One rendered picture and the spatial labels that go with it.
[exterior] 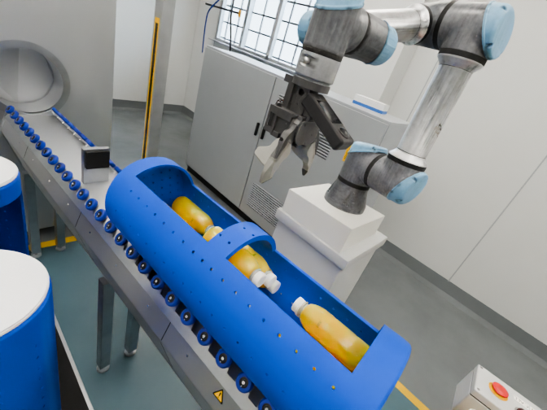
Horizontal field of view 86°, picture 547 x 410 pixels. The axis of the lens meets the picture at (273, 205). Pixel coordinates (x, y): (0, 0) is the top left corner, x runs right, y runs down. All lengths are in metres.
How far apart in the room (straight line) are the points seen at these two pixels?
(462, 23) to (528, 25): 2.43
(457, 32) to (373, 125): 1.29
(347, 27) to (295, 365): 0.59
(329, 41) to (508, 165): 2.82
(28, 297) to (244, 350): 0.48
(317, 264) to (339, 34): 0.72
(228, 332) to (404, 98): 3.09
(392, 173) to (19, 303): 0.96
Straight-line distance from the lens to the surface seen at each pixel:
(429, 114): 0.93
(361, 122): 2.20
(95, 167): 1.42
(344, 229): 0.94
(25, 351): 0.88
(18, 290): 0.87
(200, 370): 0.89
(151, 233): 0.83
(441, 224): 3.41
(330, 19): 0.56
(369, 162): 0.98
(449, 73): 0.93
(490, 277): 3.49
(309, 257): 1.05
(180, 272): 0.75
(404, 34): 0.91
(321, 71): 0.56
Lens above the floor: 1.65
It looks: 27 degrees down
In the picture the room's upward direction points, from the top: 19 degrees clockwise
